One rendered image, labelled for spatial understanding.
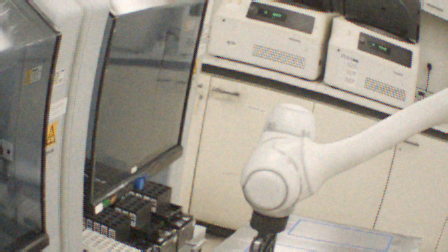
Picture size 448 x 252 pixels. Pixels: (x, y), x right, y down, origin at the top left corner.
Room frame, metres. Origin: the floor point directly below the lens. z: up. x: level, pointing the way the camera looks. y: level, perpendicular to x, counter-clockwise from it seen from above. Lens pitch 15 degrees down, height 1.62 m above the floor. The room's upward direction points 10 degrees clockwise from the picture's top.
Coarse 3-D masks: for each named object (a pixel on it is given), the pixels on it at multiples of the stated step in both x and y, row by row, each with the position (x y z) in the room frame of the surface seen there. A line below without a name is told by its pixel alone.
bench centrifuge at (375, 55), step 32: (352, 0) 4.16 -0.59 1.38; (384, 0) 4.00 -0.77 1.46; (416, 0) 3.83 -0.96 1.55; (352, 32) 3.82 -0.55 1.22; (384, 32) 4.27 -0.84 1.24; (416, 32) 4.00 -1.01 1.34; (352, 64) 3.76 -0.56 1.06; (384, 64) 3.72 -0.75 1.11; (416, 64) 3.71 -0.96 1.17; (384, 96) 3.71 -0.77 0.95
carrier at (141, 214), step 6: (138, 204) 1.90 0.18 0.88; (144, 204) 1.91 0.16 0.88; (150, 204) 1.93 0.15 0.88; (132, 210) 1.84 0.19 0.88; (138, 210) 1.85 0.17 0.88; (144, 210) 1.89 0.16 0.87; (150, 210) 1.94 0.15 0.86; (132, 216) 1.84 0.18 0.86; (138, 216) 1.85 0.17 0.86; (144, 216) 1.90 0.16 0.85; (150, 216) 1.94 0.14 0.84; (132, 222) 1.84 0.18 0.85; (138, 222) 1.85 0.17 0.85; (144, 222) 1.90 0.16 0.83; (138, 228) 1.86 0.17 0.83
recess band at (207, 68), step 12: (216, 72) 3.97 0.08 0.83; (228, 72) 3.96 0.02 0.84; (240, 72) 3.94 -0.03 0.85; (264, 84) 3.91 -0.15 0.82; (276, 84) 3.90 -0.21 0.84; (288, 84) 3.88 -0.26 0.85; (312, 96) 3.85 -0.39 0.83; (324, 96) 3.83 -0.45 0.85; (348, 108) 3.80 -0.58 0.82; (360, 108) 3.78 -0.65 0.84; (420, 132) 3.67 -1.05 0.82; (432, 132) 3.65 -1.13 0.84; (444, 132) 3.63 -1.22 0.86
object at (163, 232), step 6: (162, 228) 1.93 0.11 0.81; (156, 234) 1.87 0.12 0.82; (162, 234) 1.88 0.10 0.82; (168, 234) 1.89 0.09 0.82; (174, 234) 1.93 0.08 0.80; (144, 240) 1.83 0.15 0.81; (150, 240) 1.83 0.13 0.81; (156, 240) 1.82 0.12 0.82; (162, 240) 1.84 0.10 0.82; (168, 240) 1.87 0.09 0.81; (174, 240) 1.92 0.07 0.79; (156, 246) 1.81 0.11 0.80; (162, 246) 1.82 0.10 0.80; (168, 246) 1.87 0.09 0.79; (174, 246) 1.92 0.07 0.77
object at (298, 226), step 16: (288, 224) 2.11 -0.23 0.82; (304, 224) 2.12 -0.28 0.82; (320, 224) 2.13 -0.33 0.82; (336, 224) 2.14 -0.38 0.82; (240, 240) 1.93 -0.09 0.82; (288, 240) 1.98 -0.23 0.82; (304, 240) 1.99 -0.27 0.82; (320, 240) 1.99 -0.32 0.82; (336, 240) 2.00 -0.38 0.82; (352, 240) 2.01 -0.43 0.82; (368, 240) 2.02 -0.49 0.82; (384, 240) 2.02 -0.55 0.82; (400, 240) 2.03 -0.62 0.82; (416, 240) 2.03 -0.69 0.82
